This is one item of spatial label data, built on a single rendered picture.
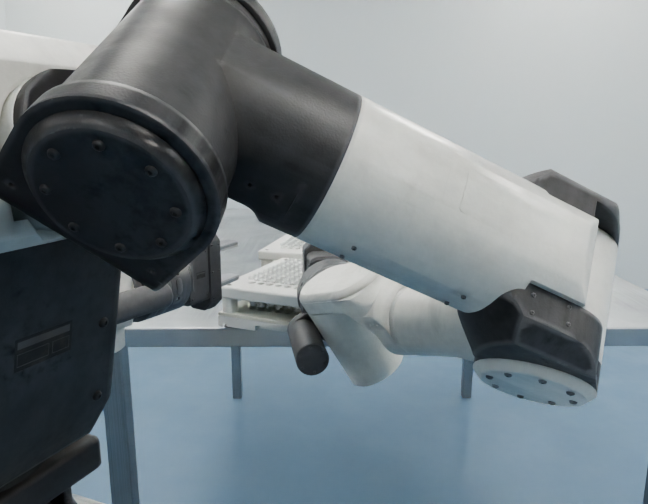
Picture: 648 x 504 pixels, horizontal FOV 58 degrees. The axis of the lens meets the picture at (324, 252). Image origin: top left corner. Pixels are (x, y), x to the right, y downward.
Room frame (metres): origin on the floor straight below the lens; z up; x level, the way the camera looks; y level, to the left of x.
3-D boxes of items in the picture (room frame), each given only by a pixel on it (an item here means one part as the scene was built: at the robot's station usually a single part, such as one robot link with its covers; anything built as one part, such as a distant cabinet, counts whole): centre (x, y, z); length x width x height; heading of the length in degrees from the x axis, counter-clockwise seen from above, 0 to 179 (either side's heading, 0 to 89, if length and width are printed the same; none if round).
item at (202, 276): (0.80, 0.21, 0.97); 0.12 x 0.10 x 0.13; 149
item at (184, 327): (1.70, -0.13, 0.82); 1.50 x 1.10 x 0.04; 0
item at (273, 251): (1.33, 0.00, 0.90); 0.25 x 0.24 x 0.02; 77
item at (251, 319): (1.02, 0.02, 0.85); 0.24 x 0.24 x 0.02; 67
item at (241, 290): (1.02, 0.02, 0.90); 0.25 x 0.24 x 0.02; 67
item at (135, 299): (0.69, 0.26, 0.96); 0.11 x 0.11 x 0.11; 59
